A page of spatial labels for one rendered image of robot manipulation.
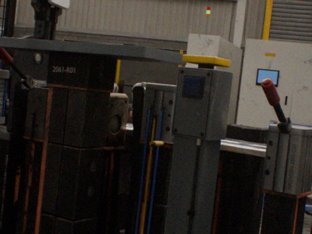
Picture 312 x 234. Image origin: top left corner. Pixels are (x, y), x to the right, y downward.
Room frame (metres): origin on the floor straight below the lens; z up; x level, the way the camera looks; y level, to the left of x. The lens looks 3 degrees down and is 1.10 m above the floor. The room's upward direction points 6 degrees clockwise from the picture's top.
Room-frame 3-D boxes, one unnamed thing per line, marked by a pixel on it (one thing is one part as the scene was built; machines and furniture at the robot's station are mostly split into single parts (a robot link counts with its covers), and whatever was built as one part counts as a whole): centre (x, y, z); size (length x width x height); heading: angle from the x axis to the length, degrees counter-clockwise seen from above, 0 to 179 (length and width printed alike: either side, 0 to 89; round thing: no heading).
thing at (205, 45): (10.46, -0.95, 1.22); 2.40 x 0.54 x 2.45; 163
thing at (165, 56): (1.09, 0.15, 1.16); 0.37 x 0.14 x 0.02; 58
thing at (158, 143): (1.10, -0.03, 1.00); 0.12 x 0.01 x 0.01; 148
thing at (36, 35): (1.14, 0.24, 1.20); 0.03 x 0.03 x 0.07; 76
